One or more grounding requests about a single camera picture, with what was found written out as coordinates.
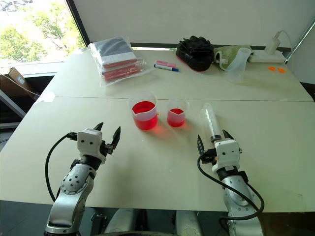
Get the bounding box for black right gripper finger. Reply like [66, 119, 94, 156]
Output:
[222, 129, 235, 141]
[196, 134, 205, 156]

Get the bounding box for pale rounded robot leg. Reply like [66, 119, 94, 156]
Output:
[104, 208, 135, 235]
[175, 210, 203, 236]

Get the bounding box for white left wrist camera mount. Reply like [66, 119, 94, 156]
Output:
[77, 128, 107, 164]

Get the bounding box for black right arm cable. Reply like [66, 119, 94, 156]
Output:
[197, 153, 265, 221]

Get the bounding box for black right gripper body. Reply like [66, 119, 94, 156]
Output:
[200, 147, 218, 165]

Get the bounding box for black crumpled gloves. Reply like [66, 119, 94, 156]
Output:
[176, 35, 214, 72]

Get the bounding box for white power strip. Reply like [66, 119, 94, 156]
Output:
[248, 50, 285, 63]

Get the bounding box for blue capped marker pen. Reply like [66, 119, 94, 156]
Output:
[154, 64, 180, 73]

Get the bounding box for pink marker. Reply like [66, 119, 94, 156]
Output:
[155, 60, 177, 67]

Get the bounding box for black table bracket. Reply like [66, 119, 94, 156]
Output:
[90, 212, 108, 234]

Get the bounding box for black window frame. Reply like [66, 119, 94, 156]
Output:
[65, 0, 91, 48]

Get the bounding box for clear empty plastic jug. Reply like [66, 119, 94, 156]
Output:
[224, 48, 252, 84]

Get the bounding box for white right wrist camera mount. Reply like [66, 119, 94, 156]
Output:
[211, 139, 241, 173]

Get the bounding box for clear plastic syringe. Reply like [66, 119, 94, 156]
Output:
[200, 102, 223, 144]

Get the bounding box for green cloth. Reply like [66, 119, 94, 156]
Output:
[213, 45, 253, 72]

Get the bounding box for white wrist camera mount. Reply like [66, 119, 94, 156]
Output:
[77, 128, 107, 164]
[211, 139, 241, 173]

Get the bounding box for brown cardboard box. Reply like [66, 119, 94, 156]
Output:
[0, 67, 40, 99]

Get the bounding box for white plug adapter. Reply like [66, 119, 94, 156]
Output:
[264, 30, 284, 55]

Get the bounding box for large beaker red liquid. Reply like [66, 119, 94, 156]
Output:
[127, 91, 158, 131]

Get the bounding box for plastic bag of notebooks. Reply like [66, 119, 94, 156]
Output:
[88, 36, 154, 87]

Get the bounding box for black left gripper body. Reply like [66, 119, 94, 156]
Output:
[100, 139, 117, 156]

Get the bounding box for black slanted pole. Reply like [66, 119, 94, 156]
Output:
[284, 22, 315, 64]

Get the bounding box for white adapter cable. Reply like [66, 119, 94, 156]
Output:
[280, 29, 293, 51]

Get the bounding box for small beaker red liquid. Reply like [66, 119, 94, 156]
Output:
[167, 99, 189, 128]

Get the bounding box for grey metal frame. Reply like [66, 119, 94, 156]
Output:
[0, 89, 27, 129]

